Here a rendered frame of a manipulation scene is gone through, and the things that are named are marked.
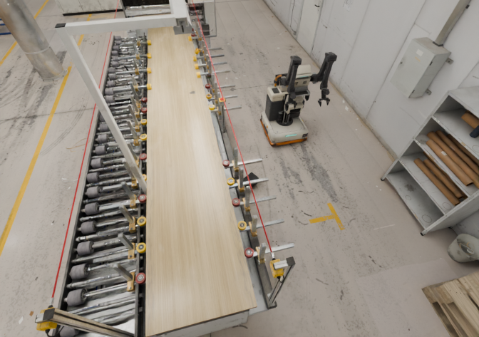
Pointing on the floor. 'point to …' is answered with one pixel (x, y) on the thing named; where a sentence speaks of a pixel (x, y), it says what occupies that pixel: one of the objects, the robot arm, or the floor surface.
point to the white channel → (66, 30)
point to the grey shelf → (418, 182)
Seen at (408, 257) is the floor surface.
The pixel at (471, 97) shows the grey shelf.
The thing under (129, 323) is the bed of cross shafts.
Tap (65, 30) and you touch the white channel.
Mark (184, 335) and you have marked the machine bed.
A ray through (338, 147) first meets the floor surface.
